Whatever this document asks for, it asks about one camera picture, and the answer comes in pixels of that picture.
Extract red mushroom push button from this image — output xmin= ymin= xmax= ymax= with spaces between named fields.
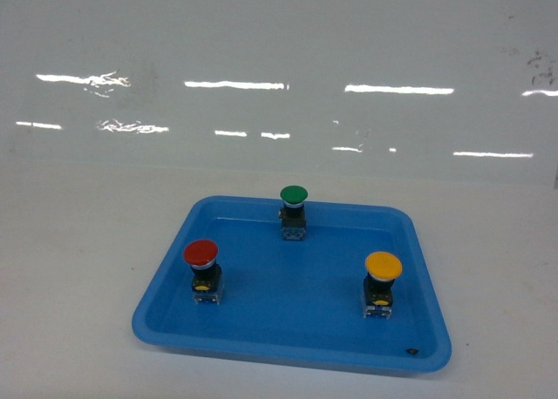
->
xmin=183 ymin=239 xmax=224 ymax=305

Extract yellow mushroom push button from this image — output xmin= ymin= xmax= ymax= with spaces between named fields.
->
xmin=362 ymin=251 xmax=403 ymax=319

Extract green mushroom push button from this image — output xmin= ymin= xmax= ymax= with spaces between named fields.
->
xmin=279 ymin=185 xmax=308 ymax=240

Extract blue plastic tray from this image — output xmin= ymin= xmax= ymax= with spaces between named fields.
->
xmin=132 ymin=196 xmax=452 ymax=374

